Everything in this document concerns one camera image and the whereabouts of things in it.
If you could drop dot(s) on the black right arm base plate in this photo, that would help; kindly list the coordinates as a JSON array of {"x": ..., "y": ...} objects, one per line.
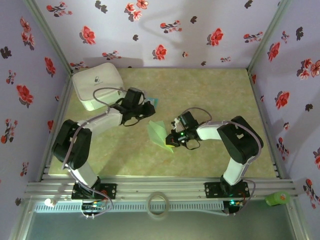
[{"x": 212, "y": 190}]

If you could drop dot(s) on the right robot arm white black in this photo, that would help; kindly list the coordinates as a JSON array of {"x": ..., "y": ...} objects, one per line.
[{"x": 240, "y": 140}]

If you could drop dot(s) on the clear tape roll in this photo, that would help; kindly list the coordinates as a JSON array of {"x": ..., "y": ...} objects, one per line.
[{"x": 149, "y": 208}]

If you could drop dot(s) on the white zip pouch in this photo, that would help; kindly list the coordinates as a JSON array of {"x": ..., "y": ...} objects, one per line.
[{"x": 97, "y": 85}]

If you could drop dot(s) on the aluminium frame post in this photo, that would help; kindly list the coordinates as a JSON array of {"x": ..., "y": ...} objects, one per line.
[
  {"x": 50, "y": 37},
  {"x": 267, "y": 37}
]

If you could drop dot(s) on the small white knob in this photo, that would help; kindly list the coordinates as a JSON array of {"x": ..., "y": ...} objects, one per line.
[{"x": 50, "y": 202}]

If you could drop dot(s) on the blue snack packet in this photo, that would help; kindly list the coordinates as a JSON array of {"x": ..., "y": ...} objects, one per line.
[{"x": 153, "y": 101}]

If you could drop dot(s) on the green plastic container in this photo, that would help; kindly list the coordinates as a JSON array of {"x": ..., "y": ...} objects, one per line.
[{"x": 276, "y": 198}]

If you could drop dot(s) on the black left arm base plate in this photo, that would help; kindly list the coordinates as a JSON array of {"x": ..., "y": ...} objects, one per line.
[{"x": 110, "y": 190}]

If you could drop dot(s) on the aluminium frame rail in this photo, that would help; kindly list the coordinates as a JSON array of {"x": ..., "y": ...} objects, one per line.
[{"x": 160, "y": 186}]

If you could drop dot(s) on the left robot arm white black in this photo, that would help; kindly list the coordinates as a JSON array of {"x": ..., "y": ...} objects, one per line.
[{"x": 72, "y": 142}]

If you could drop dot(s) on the pale green paper sheet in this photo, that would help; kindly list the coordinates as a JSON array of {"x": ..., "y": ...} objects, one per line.
[{"x": 157, "y": 136}]

